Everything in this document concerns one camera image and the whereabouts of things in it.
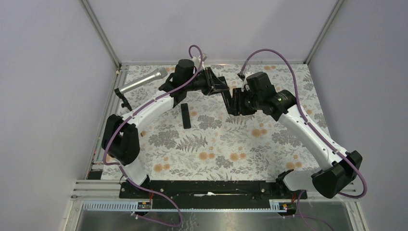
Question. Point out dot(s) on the grey microphone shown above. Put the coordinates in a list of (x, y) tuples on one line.
[(156, 74)]

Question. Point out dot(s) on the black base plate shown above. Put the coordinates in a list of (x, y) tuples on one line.
[(205, 194)]

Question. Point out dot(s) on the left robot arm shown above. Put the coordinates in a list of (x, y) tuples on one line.
[(120, 139)]

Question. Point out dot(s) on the floral table mat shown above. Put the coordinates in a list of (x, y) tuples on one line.
[(219, 146)]

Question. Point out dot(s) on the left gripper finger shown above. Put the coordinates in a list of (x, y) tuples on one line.
[(216, 89), (212, 79)]

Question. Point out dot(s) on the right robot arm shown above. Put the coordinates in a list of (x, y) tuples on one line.
[(337, 166)]

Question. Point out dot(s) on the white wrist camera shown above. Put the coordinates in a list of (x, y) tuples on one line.
[(244, 77), (199, 60)]

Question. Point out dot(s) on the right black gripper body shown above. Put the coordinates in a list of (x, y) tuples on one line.
[(251, 102)]

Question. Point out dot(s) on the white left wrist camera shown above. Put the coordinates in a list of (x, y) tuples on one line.
[(199, 60)]

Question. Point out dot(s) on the black remote control back up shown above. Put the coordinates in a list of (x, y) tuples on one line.
[(185, 116)]

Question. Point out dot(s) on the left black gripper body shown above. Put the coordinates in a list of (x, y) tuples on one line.
[(204, 82)]

